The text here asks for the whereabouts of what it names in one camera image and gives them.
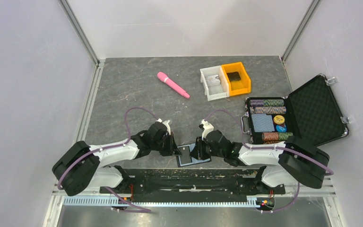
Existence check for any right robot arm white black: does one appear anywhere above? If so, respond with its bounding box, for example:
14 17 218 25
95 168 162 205
190 130 334 193

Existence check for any top poker chip row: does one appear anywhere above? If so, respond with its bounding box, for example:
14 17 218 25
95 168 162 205
250 99 285 107

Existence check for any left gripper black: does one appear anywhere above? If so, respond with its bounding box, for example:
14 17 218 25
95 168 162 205
151 132 182 157

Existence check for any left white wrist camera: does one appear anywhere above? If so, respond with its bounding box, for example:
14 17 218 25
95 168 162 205
156 118 172 134

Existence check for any poker chip row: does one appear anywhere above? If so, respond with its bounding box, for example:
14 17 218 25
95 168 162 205
250 106 287 114
261 132 294 141
250 99 285 107

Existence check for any yellow dealer chip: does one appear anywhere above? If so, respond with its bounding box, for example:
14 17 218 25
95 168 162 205
273 115 285 125

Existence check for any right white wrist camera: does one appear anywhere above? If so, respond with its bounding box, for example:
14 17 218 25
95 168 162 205
199 119 214 140

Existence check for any white cable duct strip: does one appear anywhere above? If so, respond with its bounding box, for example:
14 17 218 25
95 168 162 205
63 195 260 208

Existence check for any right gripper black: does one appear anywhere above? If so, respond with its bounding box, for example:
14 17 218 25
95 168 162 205
189 135 225 160

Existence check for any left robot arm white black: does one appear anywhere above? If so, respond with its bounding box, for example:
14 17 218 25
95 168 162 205
52 120 182 196

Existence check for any orange plastic bin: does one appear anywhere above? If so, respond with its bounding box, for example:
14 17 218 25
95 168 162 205
221 62 251 96

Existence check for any card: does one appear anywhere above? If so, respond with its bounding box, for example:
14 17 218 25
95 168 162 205
206 75 221 87
179 145 192 166

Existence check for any blue dealer chip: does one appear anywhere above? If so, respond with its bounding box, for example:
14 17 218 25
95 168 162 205
276 124 287 132

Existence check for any black poker chip case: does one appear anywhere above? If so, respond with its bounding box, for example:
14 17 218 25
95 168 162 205
245 74 349 146

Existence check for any black object in orange bin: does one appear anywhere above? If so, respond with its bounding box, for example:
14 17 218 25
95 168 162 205
227 71 241 82

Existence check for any black leather card holder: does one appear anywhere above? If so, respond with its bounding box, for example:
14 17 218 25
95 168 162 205
176 143 212 167

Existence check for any lower poker chip row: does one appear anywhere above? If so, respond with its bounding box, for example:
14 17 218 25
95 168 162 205
261 132 294 141

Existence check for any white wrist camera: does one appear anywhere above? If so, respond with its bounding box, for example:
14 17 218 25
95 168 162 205
199 119 214 140
156 118 172 134

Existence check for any card in white bin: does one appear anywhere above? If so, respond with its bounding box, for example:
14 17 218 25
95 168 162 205
206 75 221 87

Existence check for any blue playing card deck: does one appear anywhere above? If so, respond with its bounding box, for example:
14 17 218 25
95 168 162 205
251 114 275 132

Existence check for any pink wand massager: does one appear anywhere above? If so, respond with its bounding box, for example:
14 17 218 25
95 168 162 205
157 72 190 99

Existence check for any white plastic bin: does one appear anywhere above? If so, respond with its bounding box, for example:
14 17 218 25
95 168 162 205
200 65 230 101

